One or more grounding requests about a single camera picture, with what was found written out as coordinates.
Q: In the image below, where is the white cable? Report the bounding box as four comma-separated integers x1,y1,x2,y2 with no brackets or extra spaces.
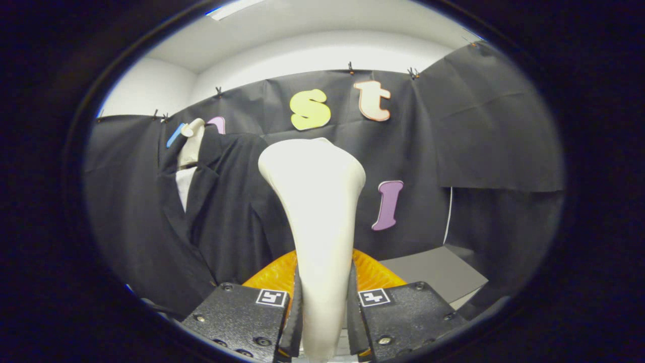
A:
442,187,454,246

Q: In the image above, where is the grey cabinet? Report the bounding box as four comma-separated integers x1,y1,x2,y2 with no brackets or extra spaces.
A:
378,246,489,311

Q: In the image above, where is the cream clothes hanger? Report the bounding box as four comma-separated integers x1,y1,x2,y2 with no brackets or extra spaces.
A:
177,118,206,169

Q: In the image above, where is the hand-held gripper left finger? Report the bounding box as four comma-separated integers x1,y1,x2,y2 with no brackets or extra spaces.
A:
180,250,303,363

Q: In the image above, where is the black backdrop cloth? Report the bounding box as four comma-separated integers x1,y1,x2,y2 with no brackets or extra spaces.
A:
83,41,565,323

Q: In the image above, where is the black suit jacket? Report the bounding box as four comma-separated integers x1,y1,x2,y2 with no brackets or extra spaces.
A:
156,132,298,318

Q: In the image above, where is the white shirt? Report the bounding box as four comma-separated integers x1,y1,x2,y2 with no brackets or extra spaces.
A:
175,166,197,212

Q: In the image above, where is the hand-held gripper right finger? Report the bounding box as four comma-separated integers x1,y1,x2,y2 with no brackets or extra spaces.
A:
347,249,469,362

